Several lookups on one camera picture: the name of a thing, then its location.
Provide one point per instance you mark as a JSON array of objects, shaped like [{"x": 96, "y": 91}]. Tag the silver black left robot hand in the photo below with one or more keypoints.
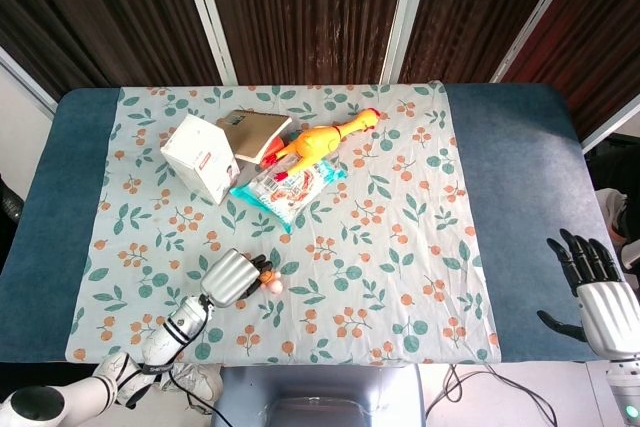
[{"x": 230, "y": 277}]

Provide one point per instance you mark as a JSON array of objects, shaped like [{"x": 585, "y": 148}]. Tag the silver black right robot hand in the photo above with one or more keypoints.
[{"x": 610, "y": 317}]

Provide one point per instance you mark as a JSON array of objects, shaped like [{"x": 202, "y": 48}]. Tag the orange and pink small toy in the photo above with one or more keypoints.
[{"x": 274, "y": 283}]

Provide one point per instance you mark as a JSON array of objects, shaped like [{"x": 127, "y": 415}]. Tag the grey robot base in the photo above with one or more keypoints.
[{"x": 320, "y": 397}]

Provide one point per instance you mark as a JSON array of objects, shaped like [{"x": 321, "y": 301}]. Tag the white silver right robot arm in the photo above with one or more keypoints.
[{"x": 625, "y": 392}]

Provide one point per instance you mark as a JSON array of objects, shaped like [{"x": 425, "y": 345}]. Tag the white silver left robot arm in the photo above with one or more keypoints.
[{"x": 175, "y": 327}]

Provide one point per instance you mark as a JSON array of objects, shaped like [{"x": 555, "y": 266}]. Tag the orange red toy block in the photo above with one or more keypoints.
[{"x": 274, "y": 144}]

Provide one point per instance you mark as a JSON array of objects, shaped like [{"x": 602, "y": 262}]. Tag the yellow rubber chicken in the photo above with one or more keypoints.
[{"x": 312, "y": 142}]

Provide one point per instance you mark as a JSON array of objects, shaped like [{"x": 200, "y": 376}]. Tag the teal clear snack packet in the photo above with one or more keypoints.
[{"x": 290, "y": 192}]

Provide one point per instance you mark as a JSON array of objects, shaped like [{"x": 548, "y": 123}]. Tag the white black machine part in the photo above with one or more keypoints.
[{"x": 612, "y": 202}]

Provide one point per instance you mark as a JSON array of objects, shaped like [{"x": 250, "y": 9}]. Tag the white desk lamp box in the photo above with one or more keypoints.
[{"x": 200, "y": 157}]

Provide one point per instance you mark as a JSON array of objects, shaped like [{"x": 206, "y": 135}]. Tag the brown cardboard box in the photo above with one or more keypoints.
[{"x": 255, "y": 134}]

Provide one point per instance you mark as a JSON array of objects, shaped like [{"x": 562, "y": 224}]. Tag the leaf and fruit print cloth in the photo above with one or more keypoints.
[{"x": 375, "y": 227}]

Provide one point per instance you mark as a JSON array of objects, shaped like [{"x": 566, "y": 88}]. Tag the blue padded table cover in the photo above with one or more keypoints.
[{"x": 525, "y": 172}]

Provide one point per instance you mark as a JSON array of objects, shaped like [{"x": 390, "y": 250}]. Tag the white screen frame post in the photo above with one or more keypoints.
[
  {"x": 537, "y": 12},
  {"x": 612, "y": 122},
  {"x": 207, "y": 12},
  {"x": 405, "y": 12},
  {"x": 27, "y": 79}
]

